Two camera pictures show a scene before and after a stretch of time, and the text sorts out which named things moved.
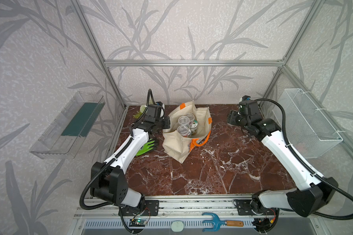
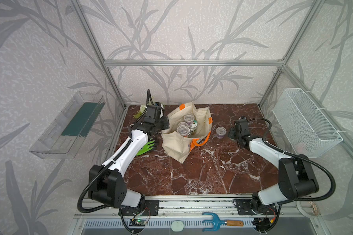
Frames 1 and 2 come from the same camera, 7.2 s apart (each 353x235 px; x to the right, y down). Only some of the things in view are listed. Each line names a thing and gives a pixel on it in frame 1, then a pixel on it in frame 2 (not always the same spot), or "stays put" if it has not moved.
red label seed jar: [183, 130] stays put
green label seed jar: [184, 120] to [194, 125]
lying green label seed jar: [193, 127] stays put
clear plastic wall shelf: [63, 138] stays put
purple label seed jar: [191, 117] to [220, 131]
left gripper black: [166, 120] stays put
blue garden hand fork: [216, 223] stays put
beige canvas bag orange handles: [178, 147] stays put
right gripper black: [231, 116] to [231, 131]
